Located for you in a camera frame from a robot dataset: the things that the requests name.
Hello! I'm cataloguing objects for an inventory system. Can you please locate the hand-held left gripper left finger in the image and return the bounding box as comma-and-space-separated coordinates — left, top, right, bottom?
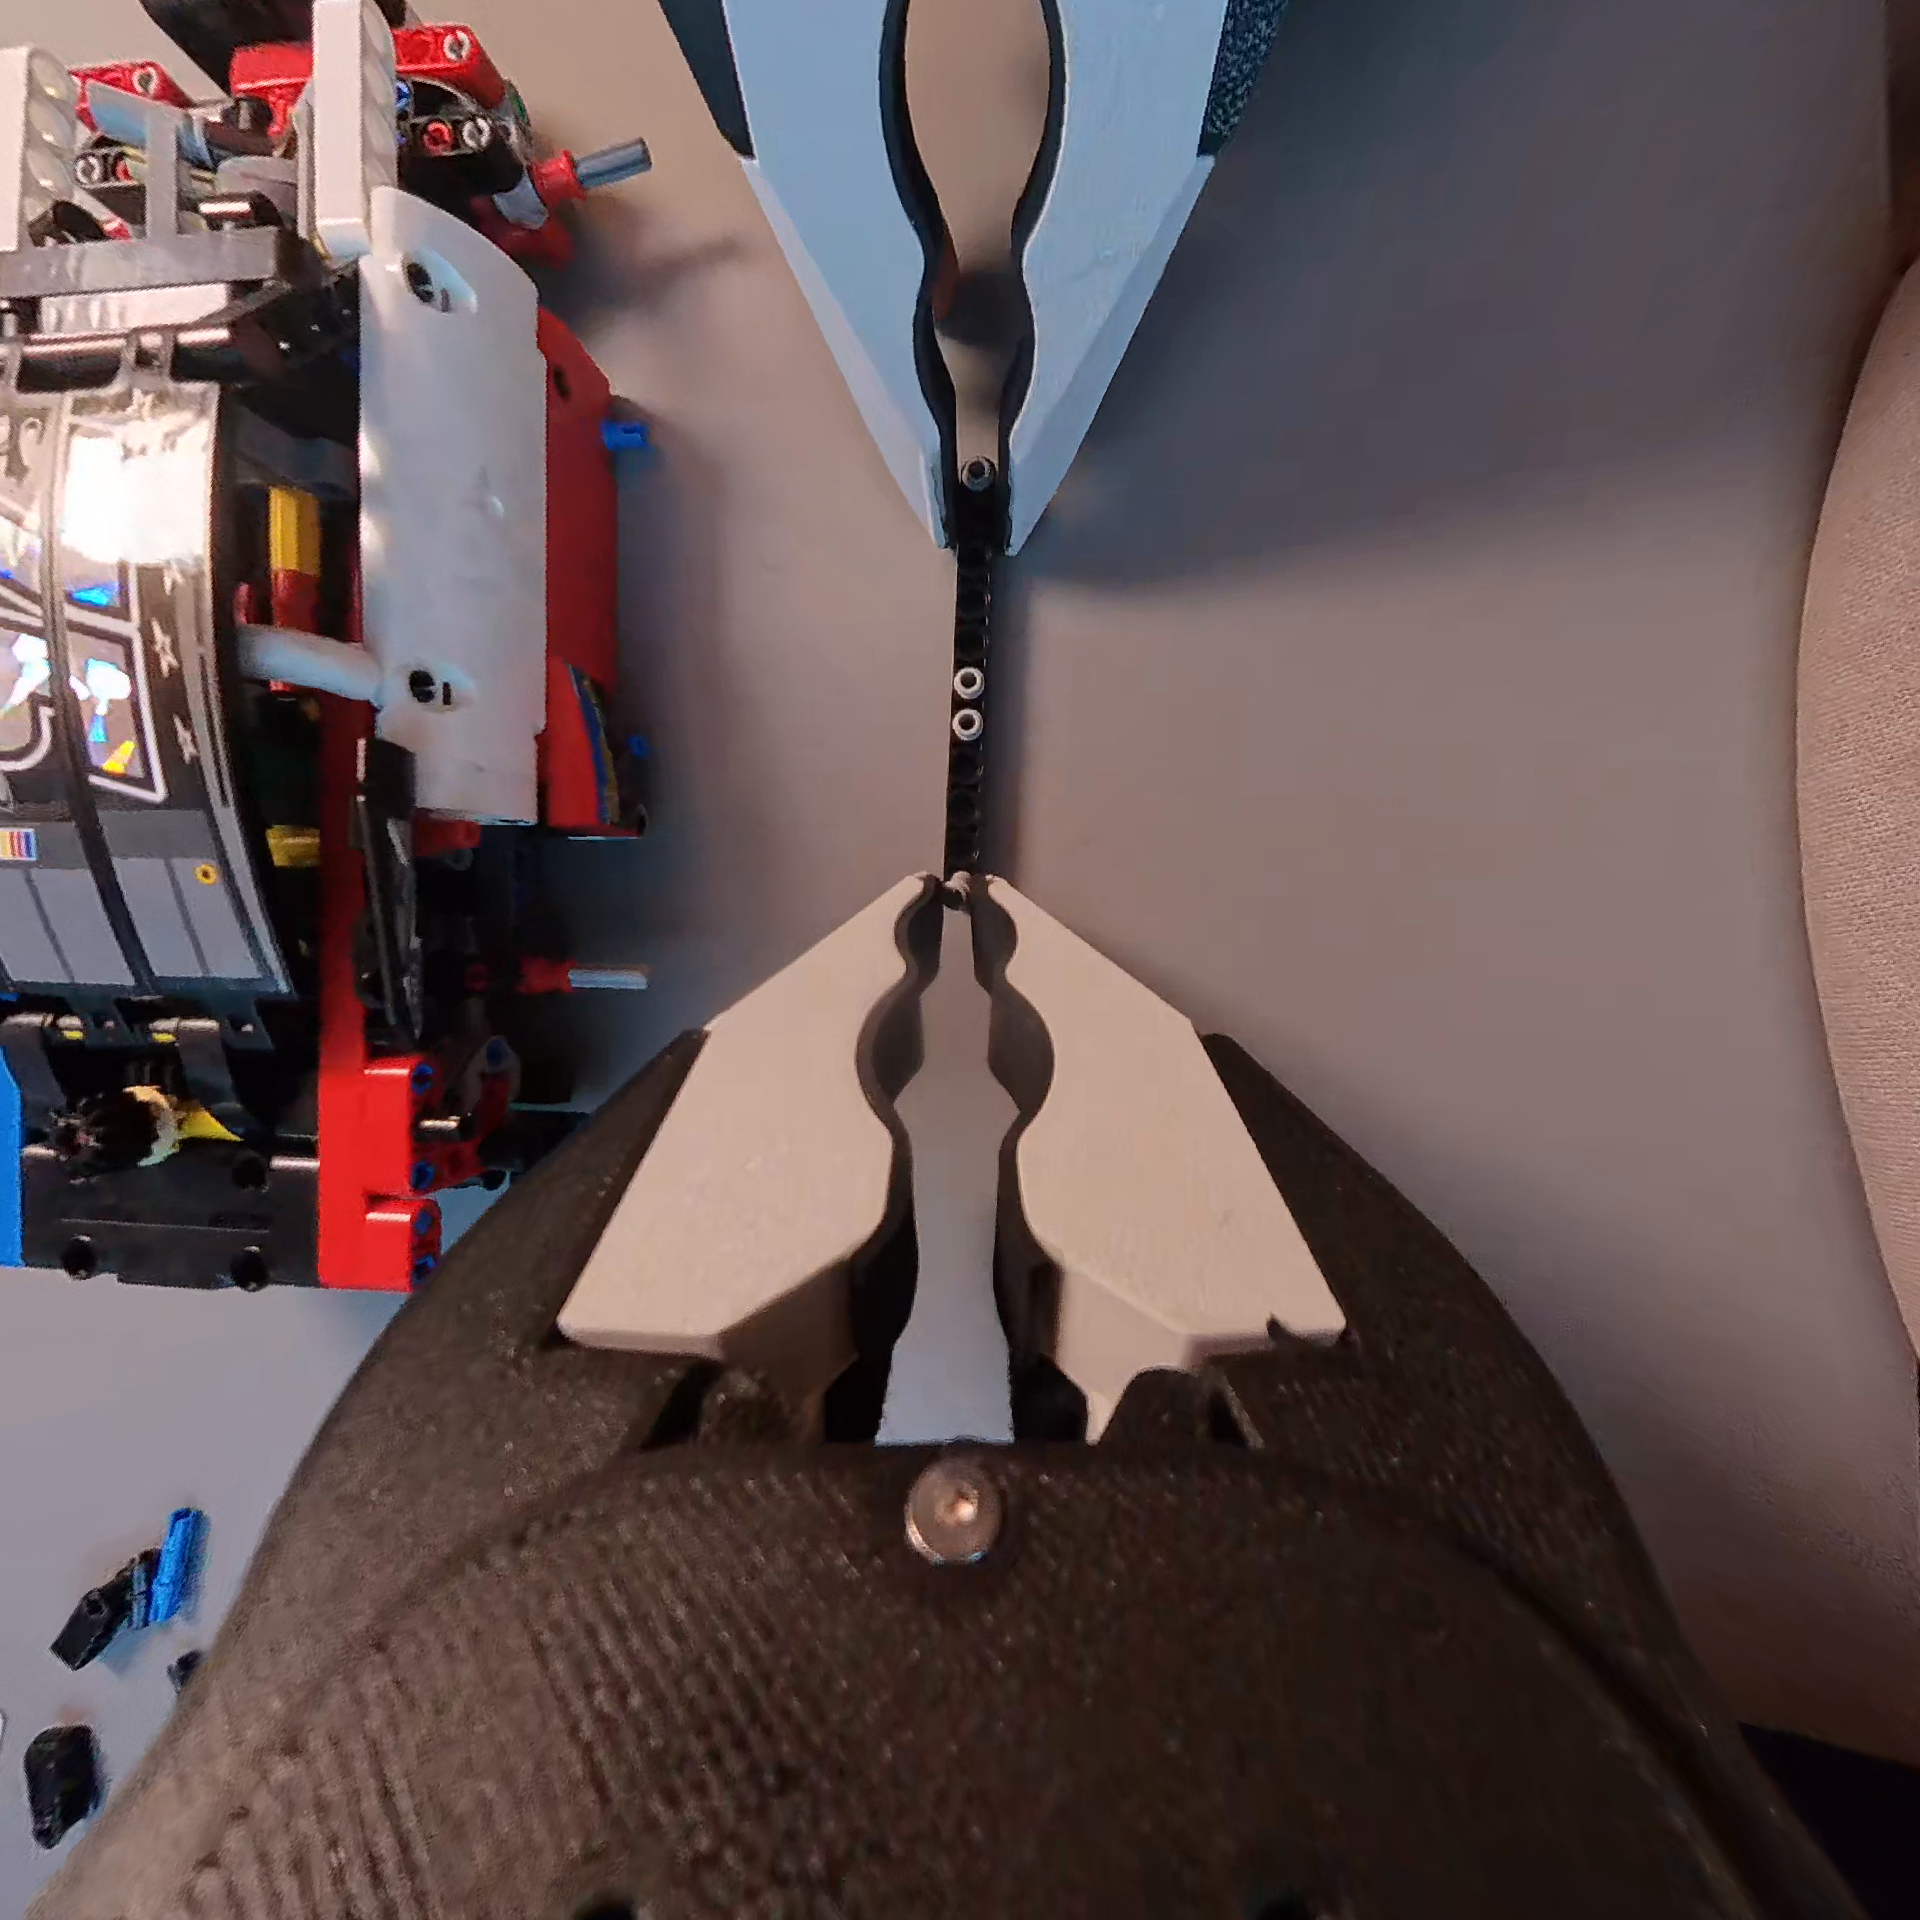
555, 871, 947, 1442

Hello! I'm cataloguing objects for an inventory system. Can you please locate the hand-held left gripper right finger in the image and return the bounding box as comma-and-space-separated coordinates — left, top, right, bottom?
967, 871, 1348, 1444

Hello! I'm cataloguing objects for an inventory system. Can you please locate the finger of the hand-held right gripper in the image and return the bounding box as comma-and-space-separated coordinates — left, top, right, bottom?
997, 0, 1235, 560
720, 0, 970, 553

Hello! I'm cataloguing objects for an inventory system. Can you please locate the long black lego beam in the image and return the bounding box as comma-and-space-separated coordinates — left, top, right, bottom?
941, 457, 1001, 888

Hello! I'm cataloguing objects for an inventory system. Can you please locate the lego race car model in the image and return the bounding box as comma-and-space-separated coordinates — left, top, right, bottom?
0, 0, 656, 1296

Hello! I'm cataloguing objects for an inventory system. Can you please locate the blue lego pin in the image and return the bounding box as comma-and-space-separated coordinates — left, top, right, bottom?
123, 1505, 208, 1633

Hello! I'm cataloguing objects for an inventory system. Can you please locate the black lego connector piece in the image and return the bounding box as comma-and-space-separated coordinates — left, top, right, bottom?
49, 1556, 155, 1676
21, 1721, 107, 1852

